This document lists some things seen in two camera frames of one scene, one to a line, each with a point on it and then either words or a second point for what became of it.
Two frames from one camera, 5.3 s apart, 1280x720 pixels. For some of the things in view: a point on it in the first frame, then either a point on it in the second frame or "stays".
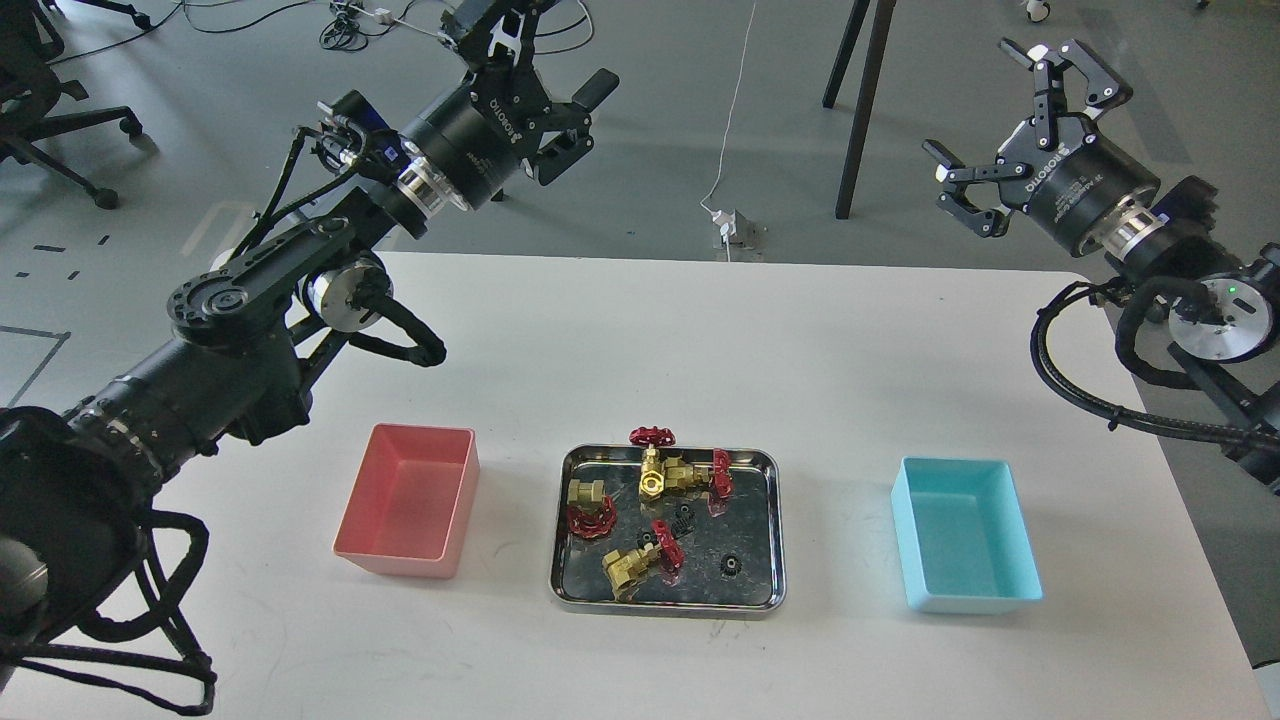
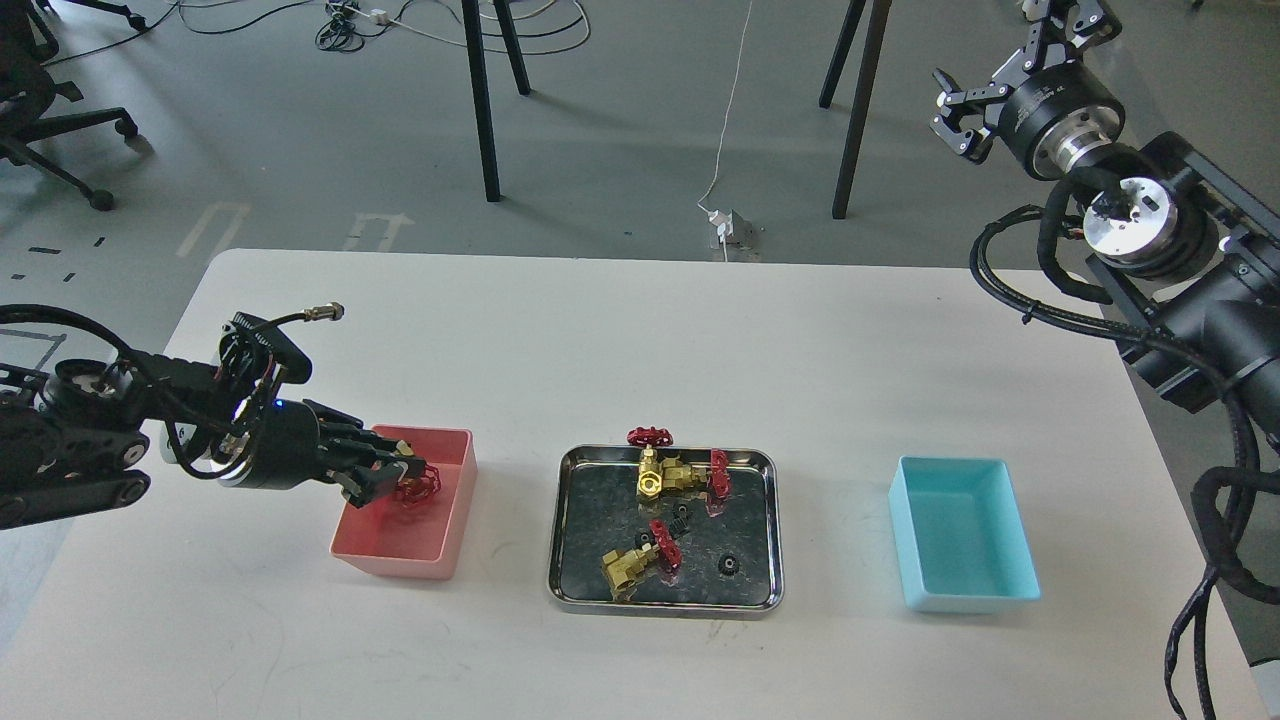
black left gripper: x=477 y=137 to x=286 y=453
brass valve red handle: x=595 y=524 to x=414 y=489
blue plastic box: x=963 y=536 stays
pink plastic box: x=411 y=501 stays
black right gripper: x=1071 y=187 to x=1055 y=117
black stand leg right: x=876 y=56 stays
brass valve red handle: x=680 y=474 stays
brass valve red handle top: x=651 y=479 stays
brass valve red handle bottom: x=623 y=567 stays
